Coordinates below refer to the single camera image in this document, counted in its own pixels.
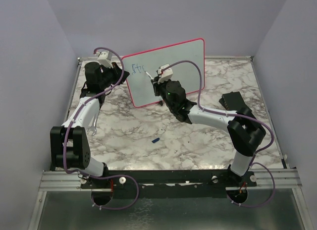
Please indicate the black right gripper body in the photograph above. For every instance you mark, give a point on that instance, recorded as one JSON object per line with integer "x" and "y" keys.
{"x": 160, "y": 89}

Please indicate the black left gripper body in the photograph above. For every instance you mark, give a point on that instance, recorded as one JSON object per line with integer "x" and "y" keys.
{"x": 110, "y": 76}

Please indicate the blue marker cap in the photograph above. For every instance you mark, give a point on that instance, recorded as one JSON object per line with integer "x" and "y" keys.
{"x": 155, "y": 140}

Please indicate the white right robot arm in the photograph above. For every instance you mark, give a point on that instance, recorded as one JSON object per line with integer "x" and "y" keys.
{"x": 245, "y": 132}

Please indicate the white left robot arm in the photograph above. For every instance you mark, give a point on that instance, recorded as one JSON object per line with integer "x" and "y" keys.
{"x": 70, "y": 148}

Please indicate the silver open-end wrench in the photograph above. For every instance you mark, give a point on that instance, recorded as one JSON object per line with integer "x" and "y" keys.
{"x": 92, "y": 129}

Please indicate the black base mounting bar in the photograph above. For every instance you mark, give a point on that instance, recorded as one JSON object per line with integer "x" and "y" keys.
{"x": 167, "y": 184}

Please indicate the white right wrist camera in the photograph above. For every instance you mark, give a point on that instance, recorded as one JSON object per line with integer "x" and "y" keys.
{"x": 164, "y": 73}

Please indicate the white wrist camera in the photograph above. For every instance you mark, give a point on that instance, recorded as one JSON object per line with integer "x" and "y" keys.
{"x": 104, "y": 58}
{"x": 164, "y": 73}

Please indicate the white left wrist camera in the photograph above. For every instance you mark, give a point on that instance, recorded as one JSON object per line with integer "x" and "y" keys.
{"x": 104, "y": 58}

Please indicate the black network switch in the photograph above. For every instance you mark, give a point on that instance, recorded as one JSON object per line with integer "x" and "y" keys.
{"x": 232, "y": 101}

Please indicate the aluminium front rail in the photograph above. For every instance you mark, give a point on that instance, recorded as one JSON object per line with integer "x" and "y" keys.
{"x": 59, "y": 181}

